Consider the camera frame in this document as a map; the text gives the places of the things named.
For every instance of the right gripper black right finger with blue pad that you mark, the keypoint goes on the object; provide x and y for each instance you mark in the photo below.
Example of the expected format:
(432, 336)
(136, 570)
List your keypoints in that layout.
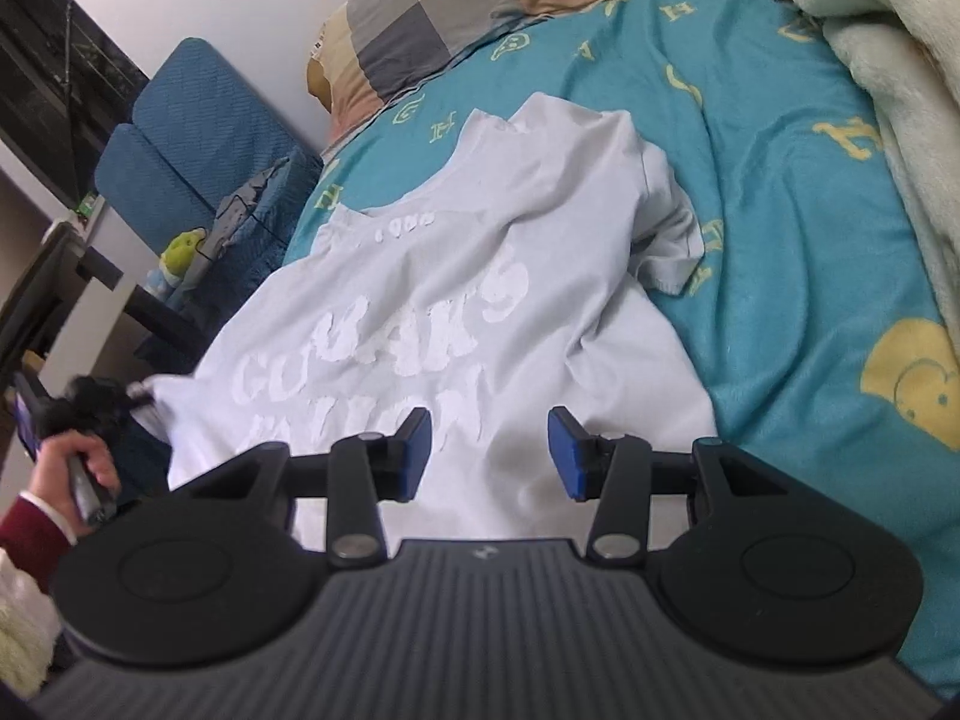
(622, 476)

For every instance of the checkered patchwork pillow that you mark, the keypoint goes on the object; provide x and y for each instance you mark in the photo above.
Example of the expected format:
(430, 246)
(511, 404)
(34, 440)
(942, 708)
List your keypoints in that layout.
(370, 51)

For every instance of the person's left hand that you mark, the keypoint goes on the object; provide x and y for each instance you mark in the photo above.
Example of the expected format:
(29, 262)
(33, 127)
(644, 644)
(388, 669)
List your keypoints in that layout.
(50, 479)

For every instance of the green yellow plush toy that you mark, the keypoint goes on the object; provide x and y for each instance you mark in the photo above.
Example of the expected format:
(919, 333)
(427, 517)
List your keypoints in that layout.
(174, 263)

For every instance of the teal patterned bed sheet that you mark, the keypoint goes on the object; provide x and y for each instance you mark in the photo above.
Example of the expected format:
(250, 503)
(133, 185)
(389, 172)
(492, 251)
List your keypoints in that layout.
(810, 319)

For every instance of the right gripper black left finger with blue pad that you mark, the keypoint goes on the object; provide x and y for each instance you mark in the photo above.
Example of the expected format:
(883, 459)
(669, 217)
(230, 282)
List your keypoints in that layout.
(354, 476)

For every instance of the dark wooden desk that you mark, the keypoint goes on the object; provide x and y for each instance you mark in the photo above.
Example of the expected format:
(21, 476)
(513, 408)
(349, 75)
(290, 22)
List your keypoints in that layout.
(62, 310)

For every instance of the grey cloth on chair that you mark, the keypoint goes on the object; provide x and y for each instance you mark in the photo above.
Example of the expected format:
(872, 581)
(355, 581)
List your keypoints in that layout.
(236, 217)

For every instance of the white printed t-shirt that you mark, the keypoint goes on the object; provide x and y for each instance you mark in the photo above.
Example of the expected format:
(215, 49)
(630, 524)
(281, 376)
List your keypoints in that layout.
(520, 277)

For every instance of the cream green fleece blanket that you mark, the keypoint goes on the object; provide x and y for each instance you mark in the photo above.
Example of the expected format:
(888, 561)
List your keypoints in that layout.
(904, 53)

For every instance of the red sleeve forearm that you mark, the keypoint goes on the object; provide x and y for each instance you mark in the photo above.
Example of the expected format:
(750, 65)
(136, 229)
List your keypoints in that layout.
(36, 534)

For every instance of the blue covered chair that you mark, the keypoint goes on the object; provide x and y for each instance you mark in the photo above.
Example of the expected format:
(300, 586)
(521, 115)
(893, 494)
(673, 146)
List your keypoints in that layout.
(200, 141)

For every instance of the dark window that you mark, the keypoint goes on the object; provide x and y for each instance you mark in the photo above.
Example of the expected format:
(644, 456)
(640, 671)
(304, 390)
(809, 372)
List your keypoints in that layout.
(65, 87)

